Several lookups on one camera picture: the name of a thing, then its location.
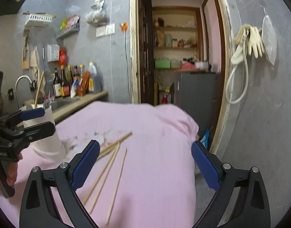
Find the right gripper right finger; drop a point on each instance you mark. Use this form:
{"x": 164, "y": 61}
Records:
{"x": 251, "y": 208}

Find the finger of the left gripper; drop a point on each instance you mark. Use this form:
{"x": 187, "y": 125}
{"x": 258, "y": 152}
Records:
{"x": 21, "y": 139}
{"x": 32, "y": 113}

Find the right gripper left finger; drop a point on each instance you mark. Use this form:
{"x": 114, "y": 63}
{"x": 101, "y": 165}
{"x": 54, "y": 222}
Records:
{"x": 38, "y": 208}

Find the white plastic utensil holder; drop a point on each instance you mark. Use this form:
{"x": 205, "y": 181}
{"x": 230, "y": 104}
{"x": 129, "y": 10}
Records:
{"x": 49, "y": 147}

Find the wooden chopstick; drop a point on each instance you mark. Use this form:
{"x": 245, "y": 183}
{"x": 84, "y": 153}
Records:
{"x": 116, "y": 190}
{"x": 84, "y": 201}
{"x": 94, "y": 202}
{"x": 109, "y": 148}

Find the person's left hand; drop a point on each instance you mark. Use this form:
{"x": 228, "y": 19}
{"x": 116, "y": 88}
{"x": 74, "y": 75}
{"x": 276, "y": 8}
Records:
{"x": 12, "y": 171}

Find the stainless steel sink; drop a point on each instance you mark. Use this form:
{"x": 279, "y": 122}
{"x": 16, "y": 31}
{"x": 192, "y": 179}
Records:
{"x": 61, "y": 103}

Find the hanging wooden board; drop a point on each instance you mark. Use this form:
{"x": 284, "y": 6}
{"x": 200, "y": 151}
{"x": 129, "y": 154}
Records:
{"x": 25, "y": 51}

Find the dark wine bottle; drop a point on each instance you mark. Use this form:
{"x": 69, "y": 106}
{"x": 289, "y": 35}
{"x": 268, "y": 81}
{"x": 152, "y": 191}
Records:
{"x": 57, "y": 84}

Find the soy sauce bottle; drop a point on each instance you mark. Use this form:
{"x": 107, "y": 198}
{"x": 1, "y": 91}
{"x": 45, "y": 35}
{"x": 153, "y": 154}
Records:
{"x": 65, "y": 83}

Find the hanging beige cloth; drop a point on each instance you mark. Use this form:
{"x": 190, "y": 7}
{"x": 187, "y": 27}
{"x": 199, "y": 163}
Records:
{"x": 34, "y": 64}

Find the white seasoning packet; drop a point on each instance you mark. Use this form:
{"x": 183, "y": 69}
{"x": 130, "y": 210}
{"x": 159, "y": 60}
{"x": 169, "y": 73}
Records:
{"x": 74, "y": 87}

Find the red chili powder bag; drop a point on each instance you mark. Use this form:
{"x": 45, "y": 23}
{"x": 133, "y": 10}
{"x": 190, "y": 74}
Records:
{"x": 83, "y": 86}

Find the small dark sauce bottle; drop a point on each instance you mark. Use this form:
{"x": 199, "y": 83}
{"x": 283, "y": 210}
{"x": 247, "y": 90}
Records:
{"x": 76, "y": 74}

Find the red plastic bag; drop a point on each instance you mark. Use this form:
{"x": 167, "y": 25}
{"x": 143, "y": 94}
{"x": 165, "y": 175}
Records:
{"x": 62, "y": 57}

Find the yellow capped bottle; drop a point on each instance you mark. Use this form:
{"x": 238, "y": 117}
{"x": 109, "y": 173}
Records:
{"x": 81, "y": 69}

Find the large dark oil jug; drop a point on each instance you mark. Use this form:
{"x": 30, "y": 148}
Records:
{"x": 94, "y": 81}

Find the pink floral tablecloth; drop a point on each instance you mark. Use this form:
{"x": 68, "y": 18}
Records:
{"x": 157, "y": 186}

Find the grey cabinet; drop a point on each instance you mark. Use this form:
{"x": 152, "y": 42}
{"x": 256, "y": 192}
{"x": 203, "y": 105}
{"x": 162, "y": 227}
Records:
{"x": 198, "y": 94}

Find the cream rubber gloves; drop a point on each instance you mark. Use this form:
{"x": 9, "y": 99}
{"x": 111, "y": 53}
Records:
{"x": 248, "y": 40}

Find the hanging clear plastic bag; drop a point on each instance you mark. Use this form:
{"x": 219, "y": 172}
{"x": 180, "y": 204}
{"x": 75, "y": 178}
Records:
{"x": 269, "y": 38}

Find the wooden shelf unit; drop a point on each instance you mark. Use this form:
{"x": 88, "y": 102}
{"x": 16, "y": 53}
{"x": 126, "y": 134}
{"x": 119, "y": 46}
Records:
{"x": 178, "y": 36}

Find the long wooden spoon handle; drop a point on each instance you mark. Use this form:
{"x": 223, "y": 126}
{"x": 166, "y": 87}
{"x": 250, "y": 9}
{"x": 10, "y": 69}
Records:
{"x": 38, "y": 90}

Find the white box on wall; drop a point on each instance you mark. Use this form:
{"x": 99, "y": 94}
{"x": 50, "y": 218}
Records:
{"x": 53, "y": 52}

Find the white wall basket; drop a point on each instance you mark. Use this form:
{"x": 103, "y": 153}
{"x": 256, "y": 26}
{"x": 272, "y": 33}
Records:
{"x": 38, "y": 19}

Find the grey wall shelf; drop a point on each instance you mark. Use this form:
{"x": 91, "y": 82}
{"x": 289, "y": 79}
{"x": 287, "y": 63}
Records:
{"x": 68, "y": 31}

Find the white wall switch panel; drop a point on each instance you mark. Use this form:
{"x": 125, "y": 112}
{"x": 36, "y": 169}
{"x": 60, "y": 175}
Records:
{"x": 106, "y": 30}

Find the orange wall hook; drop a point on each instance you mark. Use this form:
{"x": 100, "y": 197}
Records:
{"x": 124, "y": 26}

